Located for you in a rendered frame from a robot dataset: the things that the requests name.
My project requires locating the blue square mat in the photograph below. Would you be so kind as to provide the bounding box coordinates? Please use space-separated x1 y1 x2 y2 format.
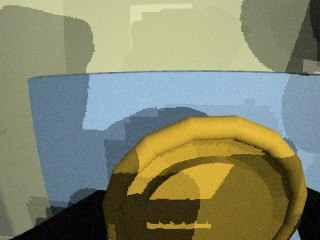
28 69 320 216

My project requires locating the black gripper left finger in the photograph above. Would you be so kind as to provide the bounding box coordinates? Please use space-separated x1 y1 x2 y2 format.
9 189 108 240

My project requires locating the golden yellow plate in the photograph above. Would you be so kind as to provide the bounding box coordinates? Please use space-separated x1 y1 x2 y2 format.
101 115 308 240

